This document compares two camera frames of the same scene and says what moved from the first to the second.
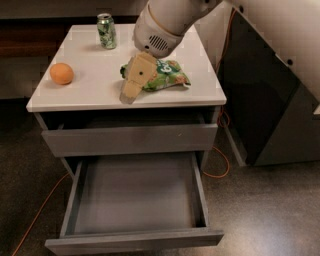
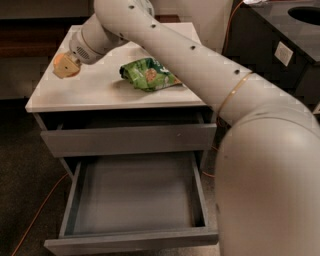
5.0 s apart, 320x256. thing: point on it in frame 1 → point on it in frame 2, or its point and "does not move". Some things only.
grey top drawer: [79, 138] does not move
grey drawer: [131, 203] does not move
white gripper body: [150, 35] → [79, 49]
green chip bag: [167, 74] does not move
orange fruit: [61, 73] → [58, 59]
